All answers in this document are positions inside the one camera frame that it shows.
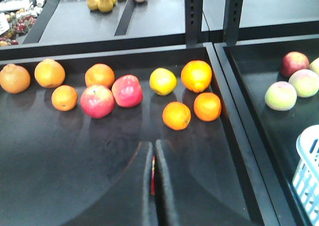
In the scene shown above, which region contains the pointed orange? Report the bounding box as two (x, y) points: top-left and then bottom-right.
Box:
(0, 64), (31, 94)

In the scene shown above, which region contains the small orange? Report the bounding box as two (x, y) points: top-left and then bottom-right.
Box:
(162, 102), (191, 130)
(51, 85), (78, 112)
(193, 92), (222, 121)

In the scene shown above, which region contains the light red apple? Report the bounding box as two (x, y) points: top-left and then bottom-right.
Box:
(80, 85), (115, 119)

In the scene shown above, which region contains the large orange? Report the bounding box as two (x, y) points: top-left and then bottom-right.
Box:
(180, 60), (212, 93)

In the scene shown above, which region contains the green pink peach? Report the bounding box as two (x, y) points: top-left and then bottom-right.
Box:
(264, 81), (297, 111)
(289, 69), (319, 98)

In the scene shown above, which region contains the dark red apple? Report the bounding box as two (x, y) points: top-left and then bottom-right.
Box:
(151, 156), (156, 196)

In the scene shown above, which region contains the light blue plastic basket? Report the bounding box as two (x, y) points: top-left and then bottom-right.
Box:
(292, 125), (319, 226)

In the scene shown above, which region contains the black rear display shelf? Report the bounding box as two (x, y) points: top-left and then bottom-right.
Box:
(0, 0), (319, 62)

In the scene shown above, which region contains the black wooden display table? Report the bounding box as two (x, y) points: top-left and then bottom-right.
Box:
(0, 43), (277, 226)

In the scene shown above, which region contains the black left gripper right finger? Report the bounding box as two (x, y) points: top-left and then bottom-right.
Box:
(155, 139), (251, 226)

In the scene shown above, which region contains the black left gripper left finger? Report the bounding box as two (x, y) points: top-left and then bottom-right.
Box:
(64, 141), (153, 226)

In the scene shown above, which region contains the black right display table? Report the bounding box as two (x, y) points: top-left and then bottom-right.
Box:
(214, 37), (319, 226)

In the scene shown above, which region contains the yellow citrus fruit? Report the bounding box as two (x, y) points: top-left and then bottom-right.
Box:
(150, 68), (177, 96)

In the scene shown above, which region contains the pink red apple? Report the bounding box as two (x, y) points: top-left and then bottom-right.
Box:
(111, 74), (143, 108)

